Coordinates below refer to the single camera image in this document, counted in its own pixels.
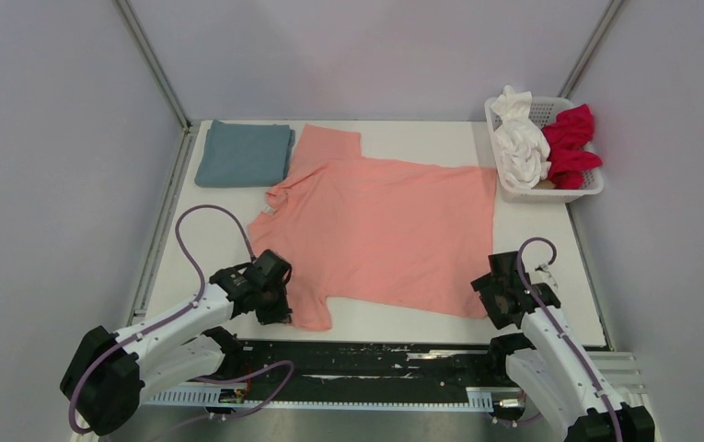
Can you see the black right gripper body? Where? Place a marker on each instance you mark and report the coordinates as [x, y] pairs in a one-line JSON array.
[[487, 290]]

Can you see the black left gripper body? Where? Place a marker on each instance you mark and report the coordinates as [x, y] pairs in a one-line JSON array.
[[274, 307]]

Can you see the pink t shirt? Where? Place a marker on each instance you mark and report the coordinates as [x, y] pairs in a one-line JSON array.
[[384, 231]]

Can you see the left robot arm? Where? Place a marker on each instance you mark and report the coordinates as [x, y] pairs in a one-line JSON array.
[[112, 373]]

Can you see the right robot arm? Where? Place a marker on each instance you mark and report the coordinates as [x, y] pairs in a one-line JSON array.
[[544, 361]]

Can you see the folded blue-grey t shirt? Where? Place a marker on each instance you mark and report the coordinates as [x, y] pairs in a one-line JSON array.
[[238, 155]]

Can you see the crumpled white t shirt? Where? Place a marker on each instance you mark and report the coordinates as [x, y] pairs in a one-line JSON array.
[[523, 149]]

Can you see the crumpled red t shirt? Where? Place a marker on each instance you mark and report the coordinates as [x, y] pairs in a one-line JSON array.
[[568, 137]]

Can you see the white plastic basket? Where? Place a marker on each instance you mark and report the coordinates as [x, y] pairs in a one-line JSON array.
[[544, 111]]

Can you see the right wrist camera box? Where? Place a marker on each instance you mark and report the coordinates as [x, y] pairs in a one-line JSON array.
[[546, 276]]

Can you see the aluminium front rail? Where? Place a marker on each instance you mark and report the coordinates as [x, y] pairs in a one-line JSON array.
[[620, 369]]

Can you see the right aluminium frame post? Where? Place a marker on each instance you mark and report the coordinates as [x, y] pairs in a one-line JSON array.
[[603, 26]]

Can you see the aluminium frame post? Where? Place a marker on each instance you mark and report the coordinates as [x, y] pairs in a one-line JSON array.
[[603, 26], [133, 24]]

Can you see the left aluminium frame post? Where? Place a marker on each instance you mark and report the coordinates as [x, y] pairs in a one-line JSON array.
[[133, 24]]

